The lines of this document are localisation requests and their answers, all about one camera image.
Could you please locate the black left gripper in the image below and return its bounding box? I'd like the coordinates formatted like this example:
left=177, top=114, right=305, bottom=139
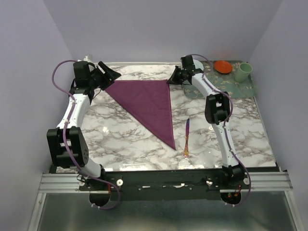
left=89, top=61, right=121, bottom=90

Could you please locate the purple cloth napkin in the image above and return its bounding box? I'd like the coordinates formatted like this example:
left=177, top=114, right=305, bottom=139
left=105, top=80, right=176, bottom=150

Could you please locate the iridescent purple knife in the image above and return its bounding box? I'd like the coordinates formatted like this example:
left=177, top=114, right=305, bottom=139
left=183, top=118, right=190, bottom=158

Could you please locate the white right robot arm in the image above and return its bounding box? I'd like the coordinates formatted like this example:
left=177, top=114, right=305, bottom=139
left=167, top=54, right=251, bottom=189

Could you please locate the light blue plate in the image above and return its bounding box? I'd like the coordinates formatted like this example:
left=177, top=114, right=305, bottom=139
left=193, top=59, right=204, bottom=72

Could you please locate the floral green tray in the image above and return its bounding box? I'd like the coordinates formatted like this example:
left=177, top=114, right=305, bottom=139
left=182, top=60, right=255, bottom=99

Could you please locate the orange bowl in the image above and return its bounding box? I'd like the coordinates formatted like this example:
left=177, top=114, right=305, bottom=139
left=214, top=60, right=233, bottom=74

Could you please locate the green cup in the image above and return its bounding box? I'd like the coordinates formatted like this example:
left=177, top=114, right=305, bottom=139
left=235, top=63, right=253, bottom=82

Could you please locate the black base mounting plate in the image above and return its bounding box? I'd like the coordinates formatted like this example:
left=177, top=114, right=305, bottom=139
left=79, top=168, right=249, bottom=201

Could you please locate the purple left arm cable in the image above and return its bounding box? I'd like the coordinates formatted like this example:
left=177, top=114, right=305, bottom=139
left=52, top=59, right=121, bottom=210

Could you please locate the aluminium frame rail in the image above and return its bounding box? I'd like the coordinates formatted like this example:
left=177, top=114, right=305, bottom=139
left=38, top=172, right=293, bottom=193

